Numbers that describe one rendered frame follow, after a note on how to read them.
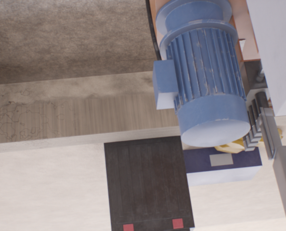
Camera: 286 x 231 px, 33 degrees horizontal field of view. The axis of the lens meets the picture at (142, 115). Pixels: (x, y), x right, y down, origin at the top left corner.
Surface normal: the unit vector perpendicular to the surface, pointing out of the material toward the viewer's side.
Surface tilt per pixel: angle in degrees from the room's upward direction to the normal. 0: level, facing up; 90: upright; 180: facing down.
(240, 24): 0
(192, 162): 90
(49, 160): 0
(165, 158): 90
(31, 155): 0
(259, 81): 90
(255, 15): 90
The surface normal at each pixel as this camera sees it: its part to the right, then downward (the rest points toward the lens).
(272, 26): -0.99, 0.09
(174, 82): 0.03, -0.41
